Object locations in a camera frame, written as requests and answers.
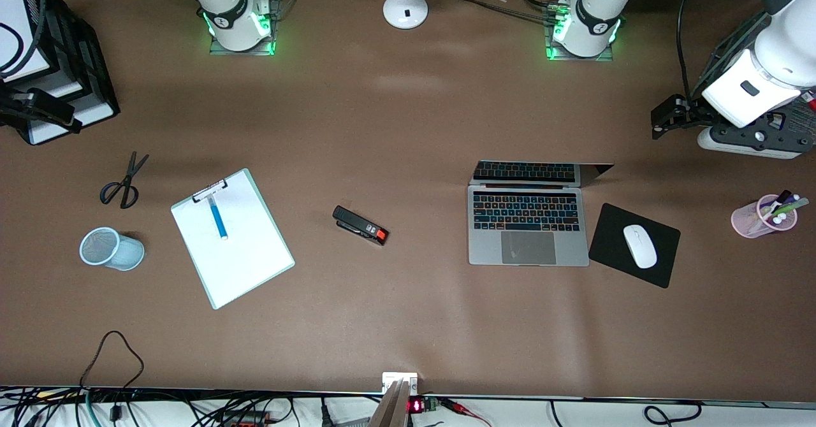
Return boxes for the silver laptop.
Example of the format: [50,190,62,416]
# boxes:
[469,161,615,267]

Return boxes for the blue marker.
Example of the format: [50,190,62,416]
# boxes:
[207,196,229,241]

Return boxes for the white paper stack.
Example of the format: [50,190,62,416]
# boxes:
[38,73,85,99]
[0,0,52,83]
[29,92,117,145]

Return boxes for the black stacked paper tray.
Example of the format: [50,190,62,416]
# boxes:
[0,0,120,146]

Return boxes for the black scissors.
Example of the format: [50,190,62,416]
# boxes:
[99,152,150,210]

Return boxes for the pink translucent pen cup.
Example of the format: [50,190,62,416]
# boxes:
[731,194,799,239]

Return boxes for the light green pen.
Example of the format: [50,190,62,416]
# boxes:
[765,198,810,221]

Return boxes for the white computer mouse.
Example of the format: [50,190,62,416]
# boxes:
[623,224,658,269]

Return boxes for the black mouse pad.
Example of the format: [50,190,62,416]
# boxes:
[588,203,681,289]

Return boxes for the light blue mesh cup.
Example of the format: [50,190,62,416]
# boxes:
[79,226,145,271]

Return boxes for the mint clipboard with white paper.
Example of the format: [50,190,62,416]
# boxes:
[170,168,296,310]

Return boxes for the black stapler with red tip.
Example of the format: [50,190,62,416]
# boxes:
[332,205,389,247]

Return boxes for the orange power strip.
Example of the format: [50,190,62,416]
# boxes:
[219,410,272,426]

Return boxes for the grey metal pole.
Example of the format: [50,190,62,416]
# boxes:
[368,379,411,427]

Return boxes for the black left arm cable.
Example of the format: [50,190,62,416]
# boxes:
[677,0,702,99]

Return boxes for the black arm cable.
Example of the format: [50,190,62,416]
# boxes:
[0,0,47,78]
[677,0,702,99]

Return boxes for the black wire mesh organiser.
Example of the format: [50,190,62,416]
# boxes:
[692,11,816,154]

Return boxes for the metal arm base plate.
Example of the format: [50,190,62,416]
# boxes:
[545,3,618,62]
[209,0,279,56]

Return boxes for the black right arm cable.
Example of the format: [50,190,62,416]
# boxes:
[0,0,47,78]

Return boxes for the black cable bundle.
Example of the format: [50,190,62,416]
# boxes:
[443,0,568,26]

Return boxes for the black looped cable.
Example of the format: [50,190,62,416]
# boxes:
[80,330,145,393]

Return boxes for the black coiled cable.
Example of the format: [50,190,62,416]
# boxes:
[643,402,703,426]

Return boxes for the black cable tangle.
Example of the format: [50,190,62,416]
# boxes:
[0,386,300,427]

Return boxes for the red wire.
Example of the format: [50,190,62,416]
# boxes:
[439,398,493,427]

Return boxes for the white mounting bracket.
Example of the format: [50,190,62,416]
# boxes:
[382,372,419,395]

